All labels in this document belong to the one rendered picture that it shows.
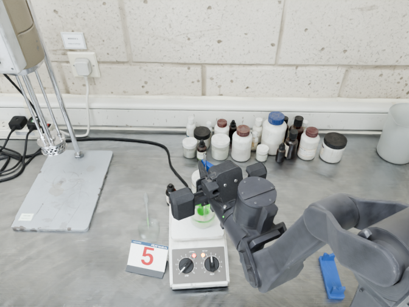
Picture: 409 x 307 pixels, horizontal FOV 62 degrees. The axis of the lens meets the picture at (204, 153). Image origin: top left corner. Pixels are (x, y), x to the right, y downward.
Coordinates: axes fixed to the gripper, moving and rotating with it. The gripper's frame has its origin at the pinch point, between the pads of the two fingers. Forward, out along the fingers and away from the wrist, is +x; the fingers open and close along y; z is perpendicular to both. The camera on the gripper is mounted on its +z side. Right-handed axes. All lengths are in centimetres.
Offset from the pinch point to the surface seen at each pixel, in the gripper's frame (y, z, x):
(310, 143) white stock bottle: -40.8, -19.4, 14.9
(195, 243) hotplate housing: 3.9, -19.3, -2.0
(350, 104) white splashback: -62, -16, 22
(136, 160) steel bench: 7.2, -26.3, 37.1
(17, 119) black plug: 38, -20, 66
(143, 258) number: 15.3, -24.4, 2.4
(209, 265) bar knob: 3.0, -21.1, -7.1
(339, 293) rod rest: -20.6, -24.9, -23.1
